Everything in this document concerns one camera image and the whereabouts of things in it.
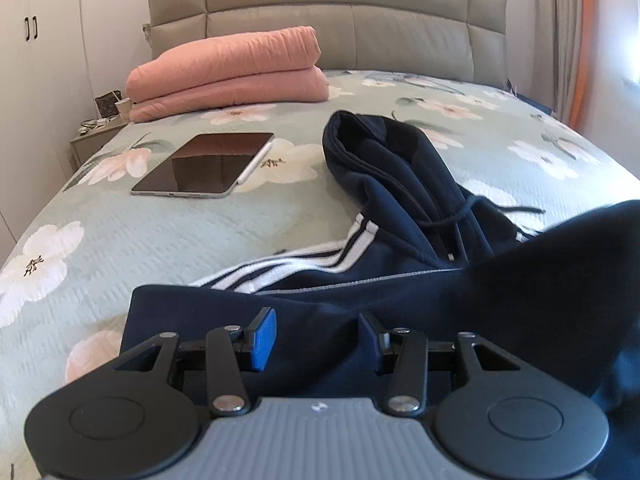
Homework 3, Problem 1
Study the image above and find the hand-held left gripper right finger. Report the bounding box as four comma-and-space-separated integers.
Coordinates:
359, 310, 522, 417

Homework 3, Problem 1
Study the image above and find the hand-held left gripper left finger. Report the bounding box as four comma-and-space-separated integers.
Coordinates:
114, 307, 278, 417

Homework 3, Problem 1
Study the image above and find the navy striped hoodie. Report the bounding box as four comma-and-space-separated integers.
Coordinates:
120, 109, 640, 413

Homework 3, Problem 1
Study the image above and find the green floral bedspread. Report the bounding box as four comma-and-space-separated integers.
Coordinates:
0, 68, 640, 480

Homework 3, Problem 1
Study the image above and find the white stylus pen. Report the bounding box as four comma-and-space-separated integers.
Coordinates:
237, 140, 275, 185

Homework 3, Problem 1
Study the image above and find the grey tablet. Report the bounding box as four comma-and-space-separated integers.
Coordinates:
131, 132, 276, 200

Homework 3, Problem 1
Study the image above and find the grey nightstand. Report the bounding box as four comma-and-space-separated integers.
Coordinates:
69, 118, 132, 171

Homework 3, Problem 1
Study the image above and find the folded pink blanket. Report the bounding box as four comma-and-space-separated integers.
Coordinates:
124, 25, 329, 124

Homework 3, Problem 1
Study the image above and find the grey padded headboard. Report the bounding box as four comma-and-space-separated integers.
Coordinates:
146, 0, 509, 86

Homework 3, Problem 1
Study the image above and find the white wardrobe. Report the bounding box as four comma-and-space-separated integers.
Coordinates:
0, 0, 97, 263

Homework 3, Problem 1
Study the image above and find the beige curtain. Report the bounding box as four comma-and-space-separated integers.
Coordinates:
532, 0, 584, 126

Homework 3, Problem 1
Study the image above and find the orange curtain strip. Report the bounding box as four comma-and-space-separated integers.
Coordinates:
569, 0, 599, 132

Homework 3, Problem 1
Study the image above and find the white charger cable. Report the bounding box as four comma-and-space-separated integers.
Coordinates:
75, 116, 119, 134

